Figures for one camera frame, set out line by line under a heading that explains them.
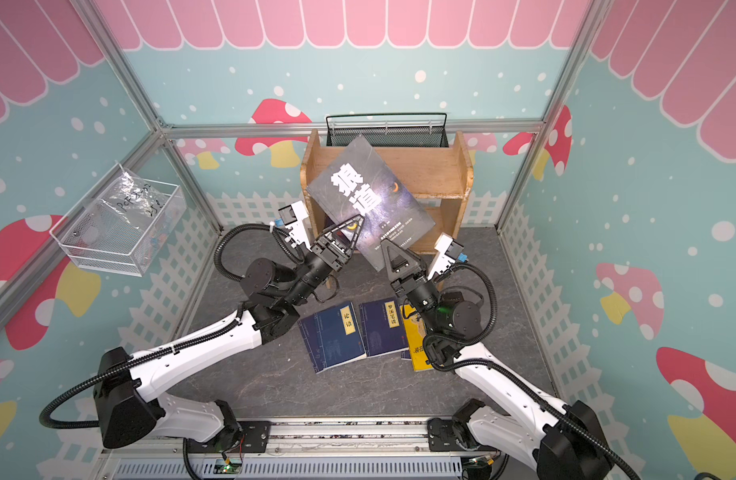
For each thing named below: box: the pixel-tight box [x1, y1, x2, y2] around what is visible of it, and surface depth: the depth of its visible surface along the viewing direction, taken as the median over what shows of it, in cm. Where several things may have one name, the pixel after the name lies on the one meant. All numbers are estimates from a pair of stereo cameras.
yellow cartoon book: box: [399, 304, 433, 372], surface depth 91 cm
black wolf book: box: [306, 134, 435, 271], surface depth 55 cm
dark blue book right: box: [359, 297, 409, 359], surface depth 94 cm
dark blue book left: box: [298, 302, 367, 374], surface depth 91 cm
